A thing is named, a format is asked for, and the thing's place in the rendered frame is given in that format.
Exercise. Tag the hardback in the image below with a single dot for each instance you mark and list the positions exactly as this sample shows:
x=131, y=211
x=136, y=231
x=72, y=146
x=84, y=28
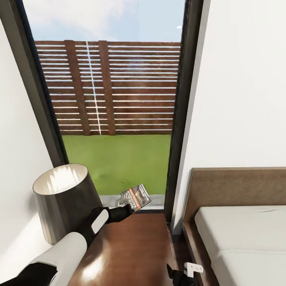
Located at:
x=138, y=197

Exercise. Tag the table lamp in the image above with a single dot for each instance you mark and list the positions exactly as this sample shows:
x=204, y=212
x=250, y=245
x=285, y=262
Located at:
x=64, y=196

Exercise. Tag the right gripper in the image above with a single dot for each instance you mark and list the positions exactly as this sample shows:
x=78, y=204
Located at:
x=180, y=278

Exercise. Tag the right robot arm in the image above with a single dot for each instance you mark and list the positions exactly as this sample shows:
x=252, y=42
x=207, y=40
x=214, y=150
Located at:
x=187, y=277

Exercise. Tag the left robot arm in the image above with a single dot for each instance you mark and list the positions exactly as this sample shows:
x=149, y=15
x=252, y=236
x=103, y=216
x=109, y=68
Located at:
x=56, y=266

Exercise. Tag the bed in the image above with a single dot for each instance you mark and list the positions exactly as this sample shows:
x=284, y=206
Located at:
x=234, y=223

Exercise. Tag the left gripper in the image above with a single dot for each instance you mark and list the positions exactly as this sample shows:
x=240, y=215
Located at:
x=123, y=212

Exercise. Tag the fixed window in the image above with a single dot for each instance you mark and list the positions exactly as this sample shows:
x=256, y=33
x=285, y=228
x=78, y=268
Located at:
x=109, y=83

